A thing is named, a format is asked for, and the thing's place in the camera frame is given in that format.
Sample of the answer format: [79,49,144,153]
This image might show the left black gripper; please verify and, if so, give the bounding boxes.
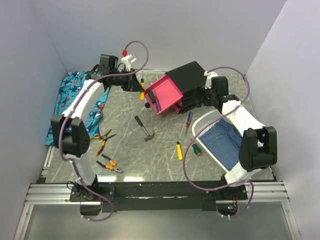
[110,68,145,93]

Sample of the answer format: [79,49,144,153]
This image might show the yellow handle screwdriver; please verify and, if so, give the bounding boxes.
[139,70,145,101]
[176,134,183,161]

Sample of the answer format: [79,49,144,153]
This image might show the green handle screwdriver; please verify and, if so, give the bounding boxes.
[147,89,156,104]

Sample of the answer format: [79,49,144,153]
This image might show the pink top drawer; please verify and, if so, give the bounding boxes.
[144,74,183,115]

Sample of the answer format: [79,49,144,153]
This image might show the blue red screwdriver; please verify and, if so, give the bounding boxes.
[154,95,162,113]

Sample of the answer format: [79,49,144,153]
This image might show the black drawer cabinet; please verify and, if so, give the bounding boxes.
[165,61,206,114]

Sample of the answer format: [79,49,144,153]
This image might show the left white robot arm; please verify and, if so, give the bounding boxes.
[51,51,144,201]

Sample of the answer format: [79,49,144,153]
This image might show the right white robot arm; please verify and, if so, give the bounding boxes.
[192,73,278,200]

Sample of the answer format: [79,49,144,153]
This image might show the white perforated basket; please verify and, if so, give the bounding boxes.
[191,108,243,173]

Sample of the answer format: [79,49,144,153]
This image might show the blue screwdriver near basket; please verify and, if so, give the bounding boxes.
[185,111,193,136]

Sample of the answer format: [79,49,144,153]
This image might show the pink middle drawer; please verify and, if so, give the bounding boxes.
[172,100,183,112]

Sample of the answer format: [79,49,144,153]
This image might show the blue checkered cloth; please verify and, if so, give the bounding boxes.
[201,118,243,169]

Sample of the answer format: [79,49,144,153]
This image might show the yellow black needle-nose pliers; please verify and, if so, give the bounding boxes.
[91,129,116,156]

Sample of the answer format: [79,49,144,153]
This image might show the stubby green orange screwdriver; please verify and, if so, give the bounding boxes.
[192,143,202,156]

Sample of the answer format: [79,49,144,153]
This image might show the orange black combination pliers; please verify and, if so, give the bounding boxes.
[96,154,123,173]

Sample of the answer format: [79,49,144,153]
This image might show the black base crossbar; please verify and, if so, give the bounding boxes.
[69,181,248,213]

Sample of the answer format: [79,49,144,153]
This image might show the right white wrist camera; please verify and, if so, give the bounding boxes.
[204,71,219,90]

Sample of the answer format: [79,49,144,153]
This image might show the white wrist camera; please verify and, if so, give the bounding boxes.
[204,71,219,90]
[121,49,137,72]

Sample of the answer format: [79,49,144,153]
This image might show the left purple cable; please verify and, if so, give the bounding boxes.
[58,40,150,223]

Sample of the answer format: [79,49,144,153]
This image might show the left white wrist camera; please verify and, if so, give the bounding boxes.
[121,49,137,72]

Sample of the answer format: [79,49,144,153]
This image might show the black handle claw hammer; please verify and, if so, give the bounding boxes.
[134,115,155,142]

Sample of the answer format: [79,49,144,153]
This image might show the aluminium rail frame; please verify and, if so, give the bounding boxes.
[13,144,301,240]

